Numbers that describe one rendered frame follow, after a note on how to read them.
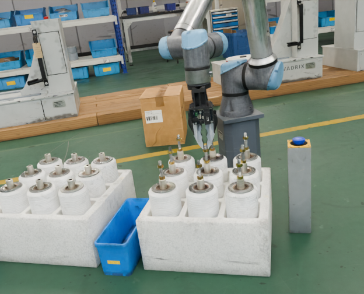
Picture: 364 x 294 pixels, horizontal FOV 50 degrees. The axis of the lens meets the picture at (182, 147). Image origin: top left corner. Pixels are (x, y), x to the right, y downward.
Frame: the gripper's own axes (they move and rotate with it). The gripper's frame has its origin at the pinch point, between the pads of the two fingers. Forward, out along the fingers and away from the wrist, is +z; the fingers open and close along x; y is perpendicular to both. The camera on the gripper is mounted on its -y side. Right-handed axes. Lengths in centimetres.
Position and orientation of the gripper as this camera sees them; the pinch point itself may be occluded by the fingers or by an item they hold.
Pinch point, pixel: (205, 143)
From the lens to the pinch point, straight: 124.2
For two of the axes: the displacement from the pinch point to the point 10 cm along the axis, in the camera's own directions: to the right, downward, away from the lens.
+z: 1.1, 9.4, 3.3
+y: -0.7, 3.4, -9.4
